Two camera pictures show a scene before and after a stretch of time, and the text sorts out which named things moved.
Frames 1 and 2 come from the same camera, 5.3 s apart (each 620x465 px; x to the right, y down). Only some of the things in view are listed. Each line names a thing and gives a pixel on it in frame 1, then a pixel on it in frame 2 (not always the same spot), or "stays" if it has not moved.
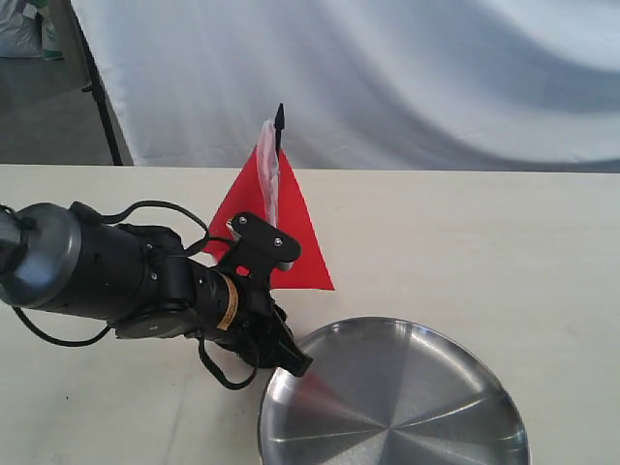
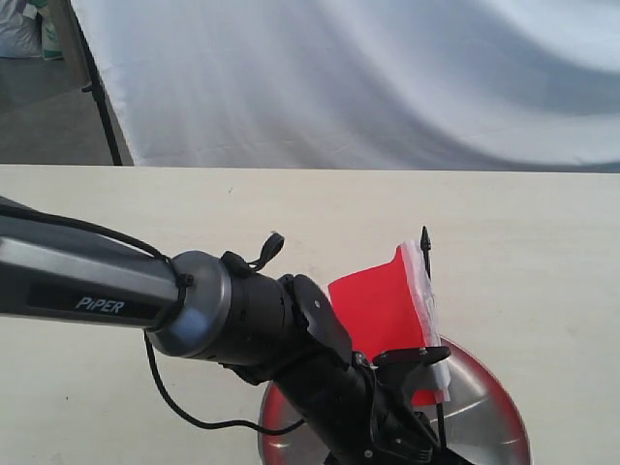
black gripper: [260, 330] to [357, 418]
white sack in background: [27, 30] stays
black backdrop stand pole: [96, 89] stays
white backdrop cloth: [422, 85] stays
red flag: [269, 191] to [392, 309]
